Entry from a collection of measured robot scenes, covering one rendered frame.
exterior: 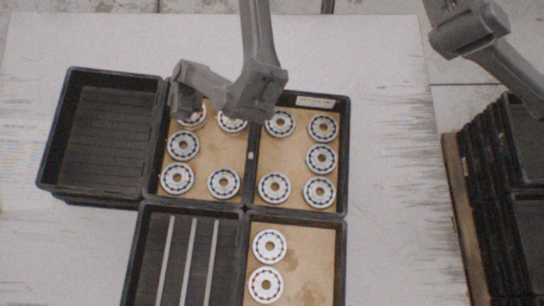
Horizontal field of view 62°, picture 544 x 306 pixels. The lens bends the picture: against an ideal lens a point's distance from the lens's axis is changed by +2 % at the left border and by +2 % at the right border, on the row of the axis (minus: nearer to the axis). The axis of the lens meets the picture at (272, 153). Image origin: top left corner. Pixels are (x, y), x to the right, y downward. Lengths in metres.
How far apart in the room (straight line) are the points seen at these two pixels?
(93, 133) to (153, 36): 0.49
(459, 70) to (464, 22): 2.01
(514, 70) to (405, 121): 0.83
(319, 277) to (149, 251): 0.51
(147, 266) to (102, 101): 0.57
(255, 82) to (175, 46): 1.02
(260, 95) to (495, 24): 0.40
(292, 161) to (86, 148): 0.66
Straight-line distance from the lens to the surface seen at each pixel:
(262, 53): 0.82
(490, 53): 0.88
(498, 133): 2.12
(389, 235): 1.58
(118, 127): 1.53
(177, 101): 1.22
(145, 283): 1.39
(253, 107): 0.84
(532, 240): 2.18
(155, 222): 1.41
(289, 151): 1.45
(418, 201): 1.65
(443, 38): 0.83
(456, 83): 2.78
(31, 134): 1.77
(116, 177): 1.47
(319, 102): 1.46
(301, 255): 1.38
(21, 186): 1.71
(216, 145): 1.45
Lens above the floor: 2.19
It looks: 70 degrees down
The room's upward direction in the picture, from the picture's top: 10 degrees clockwise
